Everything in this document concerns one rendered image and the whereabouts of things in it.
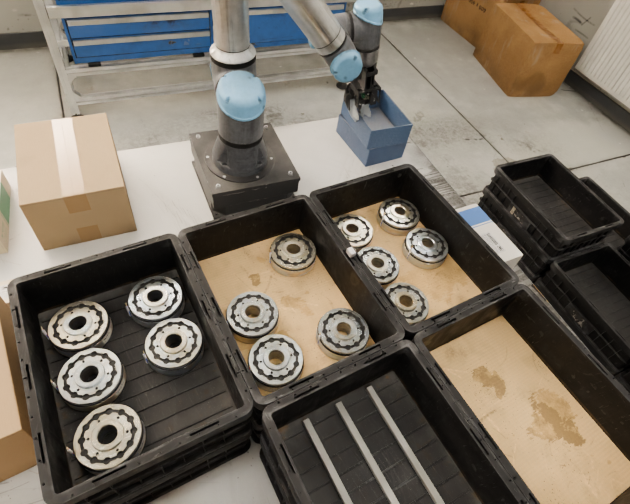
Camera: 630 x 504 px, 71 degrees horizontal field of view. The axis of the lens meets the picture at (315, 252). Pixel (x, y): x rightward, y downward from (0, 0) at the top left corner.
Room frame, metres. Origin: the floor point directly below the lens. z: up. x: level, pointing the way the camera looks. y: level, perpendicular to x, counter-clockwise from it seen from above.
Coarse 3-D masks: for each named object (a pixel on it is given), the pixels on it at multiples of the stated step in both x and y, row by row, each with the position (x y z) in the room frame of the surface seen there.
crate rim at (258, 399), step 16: (256, 208) 0.66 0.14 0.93; (272, 208) 0.67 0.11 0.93; (208, 224) 0.59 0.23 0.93; (320, 224) 0.66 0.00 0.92; (336, 240) 0.61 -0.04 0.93; (192, 256) 0.51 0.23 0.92; (208, 288) 0.44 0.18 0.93; (368, 288) 0.51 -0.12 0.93; (384, 304) 0.48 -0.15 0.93; (224, 320) 0.38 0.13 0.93; (224, 336) 0.35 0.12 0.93; (400, 336) 0.42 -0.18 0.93; (240, 352) 0.33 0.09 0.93; (368, 352) 0.37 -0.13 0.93; (240, 368) 0.30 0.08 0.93; (336, 368) 0.33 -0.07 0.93; (256, 384) 0.28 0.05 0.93; (304, 384) 0.29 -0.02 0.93; (256, 400) 0.25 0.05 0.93; (272, 400) 0.26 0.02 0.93
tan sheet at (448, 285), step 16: (368, 208) 0.83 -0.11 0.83; (384, 240) 0.73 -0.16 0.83; (400, 240) 0.74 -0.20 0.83; (400, 256) 0.69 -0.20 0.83; (448, 256) 0.72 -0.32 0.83; (400, 272) 0.64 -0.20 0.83; (416, 272) 0.65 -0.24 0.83; (432, 272) 0.66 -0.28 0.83; (448, 272) 0.67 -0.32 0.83; (464, 272) 0.68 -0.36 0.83; (432, 288) 0.62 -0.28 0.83; (448, 288) 0.62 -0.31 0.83; (464, 288) 0.63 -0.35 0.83; (432, 304) 0.57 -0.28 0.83; (448, 304) 0.58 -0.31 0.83
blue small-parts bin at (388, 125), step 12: (384, 96) 1.38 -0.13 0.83; (372, 108) 1.38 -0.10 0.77; (384, 108) 1.37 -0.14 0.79; (396, 108) 1.31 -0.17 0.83; (348, 120) 1.27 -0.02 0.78; (360, 120) 1.21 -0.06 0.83; (372, 120) 1.31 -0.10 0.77; (384, 120) 1.32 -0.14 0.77; (396, 120) 1.30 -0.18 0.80; (408, 120) 1.25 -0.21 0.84; (360, 132) 1.20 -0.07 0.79; (372, 132) 1.15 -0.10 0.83; (384, 132) 1.18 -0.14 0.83; (396, 132) 1.20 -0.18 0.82; (408, 132) 1.22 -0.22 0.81; (372, 144) 1.16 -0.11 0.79; (384, 144) 1.18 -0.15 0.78
